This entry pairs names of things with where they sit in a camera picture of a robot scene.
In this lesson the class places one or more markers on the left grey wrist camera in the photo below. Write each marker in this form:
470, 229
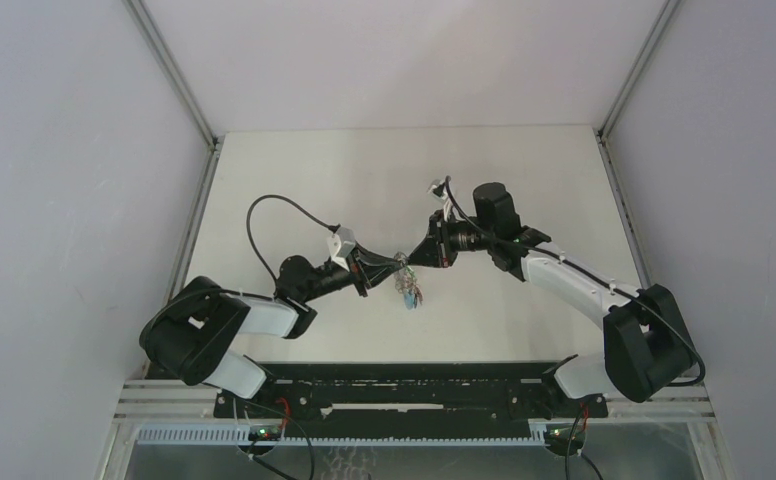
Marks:
341, 245

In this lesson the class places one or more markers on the large keyring with key tags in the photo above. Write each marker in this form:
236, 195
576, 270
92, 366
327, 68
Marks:
406, 283

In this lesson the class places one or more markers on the aluminium frame post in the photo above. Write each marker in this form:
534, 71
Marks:
604, 133
147, 26

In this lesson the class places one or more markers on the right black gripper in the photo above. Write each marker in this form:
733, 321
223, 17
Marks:
436, 251

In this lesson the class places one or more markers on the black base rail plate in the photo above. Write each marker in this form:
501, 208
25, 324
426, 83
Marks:
392, 399

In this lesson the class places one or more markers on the left aluminium frame post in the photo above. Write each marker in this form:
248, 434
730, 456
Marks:
147, 26

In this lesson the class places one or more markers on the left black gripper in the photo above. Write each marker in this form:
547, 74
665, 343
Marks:
367, 275

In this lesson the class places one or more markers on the circuit board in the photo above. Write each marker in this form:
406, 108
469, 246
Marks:
265, 434
562, 443

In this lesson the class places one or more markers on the left circuit board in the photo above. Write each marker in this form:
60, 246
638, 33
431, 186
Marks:
265, 434

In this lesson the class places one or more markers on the right aluminium frame post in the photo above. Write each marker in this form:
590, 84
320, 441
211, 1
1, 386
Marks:
604, 133

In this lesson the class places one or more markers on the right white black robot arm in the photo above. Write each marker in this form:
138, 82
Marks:
646, 344

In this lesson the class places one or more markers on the right circuit board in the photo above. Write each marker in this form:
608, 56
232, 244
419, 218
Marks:
562, 443

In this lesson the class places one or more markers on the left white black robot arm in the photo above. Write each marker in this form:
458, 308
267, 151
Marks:
192, 336

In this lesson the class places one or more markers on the white slotted cable duct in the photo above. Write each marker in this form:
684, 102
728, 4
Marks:
231, 435

